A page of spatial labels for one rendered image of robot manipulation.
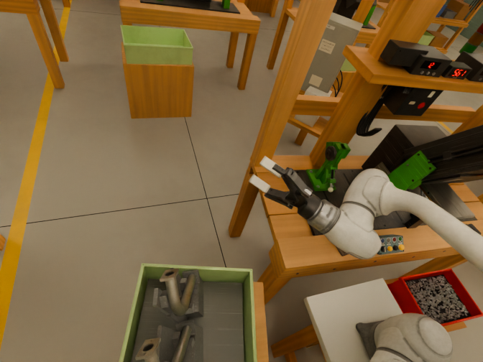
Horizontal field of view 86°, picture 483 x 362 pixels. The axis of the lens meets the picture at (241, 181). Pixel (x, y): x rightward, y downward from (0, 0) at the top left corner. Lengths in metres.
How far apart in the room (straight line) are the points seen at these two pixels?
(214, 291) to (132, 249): 1.14
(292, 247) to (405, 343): 0.51
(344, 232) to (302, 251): 0.48
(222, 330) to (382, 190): 0.74
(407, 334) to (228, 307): 0.60
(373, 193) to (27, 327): 1.99
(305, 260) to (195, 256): 1.08
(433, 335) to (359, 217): 0.43
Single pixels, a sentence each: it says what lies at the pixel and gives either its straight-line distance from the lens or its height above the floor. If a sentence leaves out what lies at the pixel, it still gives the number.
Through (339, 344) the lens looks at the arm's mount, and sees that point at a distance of 1.20.
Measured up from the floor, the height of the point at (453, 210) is 1.13.
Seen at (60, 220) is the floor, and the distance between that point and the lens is 2.40.
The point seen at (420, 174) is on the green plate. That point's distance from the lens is 1.45.
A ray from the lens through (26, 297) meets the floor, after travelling 2.21.
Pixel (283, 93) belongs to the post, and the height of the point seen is 1.36.
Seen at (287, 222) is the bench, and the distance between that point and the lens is 1.32.
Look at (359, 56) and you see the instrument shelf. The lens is 1.30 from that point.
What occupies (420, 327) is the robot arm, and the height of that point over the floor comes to 1.16.
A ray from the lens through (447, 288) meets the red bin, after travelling 1.63.
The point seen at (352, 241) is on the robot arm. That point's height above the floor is 1.34.
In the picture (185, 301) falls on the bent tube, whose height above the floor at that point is 1.05.
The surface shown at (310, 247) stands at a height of 0.90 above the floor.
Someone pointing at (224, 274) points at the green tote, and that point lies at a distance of 1.08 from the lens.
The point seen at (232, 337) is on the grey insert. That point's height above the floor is 0.85.
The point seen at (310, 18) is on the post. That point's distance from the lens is 1.09.
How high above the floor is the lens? 1.93
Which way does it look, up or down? 49 degrees down
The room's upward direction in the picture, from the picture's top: 17 degrees clockwise
